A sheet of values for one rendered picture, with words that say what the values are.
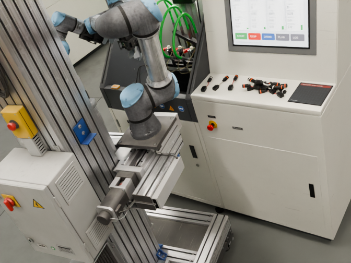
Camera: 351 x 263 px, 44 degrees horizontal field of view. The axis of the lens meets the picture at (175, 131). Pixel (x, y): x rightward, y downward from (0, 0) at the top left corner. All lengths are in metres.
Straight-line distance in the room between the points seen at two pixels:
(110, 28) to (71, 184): 0.63
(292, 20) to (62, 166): 1.23
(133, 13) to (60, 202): 0.77
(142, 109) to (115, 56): 0.93
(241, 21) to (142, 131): 0.76
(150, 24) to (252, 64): 0.78
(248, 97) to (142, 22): 0.75
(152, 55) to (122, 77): 1.09
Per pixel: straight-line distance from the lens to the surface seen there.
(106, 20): 1.69
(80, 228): 1.89
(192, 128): 2.49
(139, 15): 1.68
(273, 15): 2.20
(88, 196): 1.90
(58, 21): 2.27
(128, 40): 2.22
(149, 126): 2.00
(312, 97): 2.11
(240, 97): 2.20
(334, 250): 2.72
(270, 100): 2.14
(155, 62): 1.84
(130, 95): 1.93
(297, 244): 2.75
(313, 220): 2.59
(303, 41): 2.17
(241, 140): 2.35
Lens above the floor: 2.20
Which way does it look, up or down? 35 degrees down
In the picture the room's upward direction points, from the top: 20 degrees counter-clockwise
